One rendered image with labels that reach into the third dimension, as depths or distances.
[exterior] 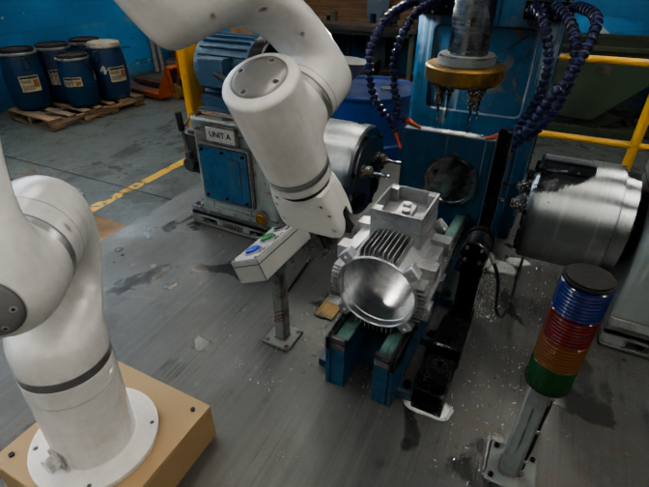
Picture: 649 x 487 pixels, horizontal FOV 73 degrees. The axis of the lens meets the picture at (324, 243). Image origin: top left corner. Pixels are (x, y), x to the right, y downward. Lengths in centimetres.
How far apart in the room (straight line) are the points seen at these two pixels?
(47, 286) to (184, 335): 60
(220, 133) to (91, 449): 84
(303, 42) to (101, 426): 58
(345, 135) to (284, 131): 72
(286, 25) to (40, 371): 50
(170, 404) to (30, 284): 41
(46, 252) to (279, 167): 26
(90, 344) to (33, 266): 17
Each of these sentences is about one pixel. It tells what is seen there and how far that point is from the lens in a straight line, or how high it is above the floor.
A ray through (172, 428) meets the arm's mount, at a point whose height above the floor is 88.
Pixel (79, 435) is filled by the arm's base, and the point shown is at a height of 98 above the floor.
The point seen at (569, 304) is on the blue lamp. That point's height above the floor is 119.
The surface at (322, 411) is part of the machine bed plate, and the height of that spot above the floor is 80.
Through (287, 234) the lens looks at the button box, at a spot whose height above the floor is 107.
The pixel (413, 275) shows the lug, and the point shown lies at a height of 108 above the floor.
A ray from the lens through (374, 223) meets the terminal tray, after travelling 85.
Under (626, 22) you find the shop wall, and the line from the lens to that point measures 623.
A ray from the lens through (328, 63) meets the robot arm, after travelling 53.
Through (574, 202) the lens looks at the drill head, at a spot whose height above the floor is 111.
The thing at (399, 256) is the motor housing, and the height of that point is 109.
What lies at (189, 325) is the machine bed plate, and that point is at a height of 80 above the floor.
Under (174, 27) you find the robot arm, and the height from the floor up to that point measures 149.
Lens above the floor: 154
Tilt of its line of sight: 33 degrees down
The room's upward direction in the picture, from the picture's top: straight up
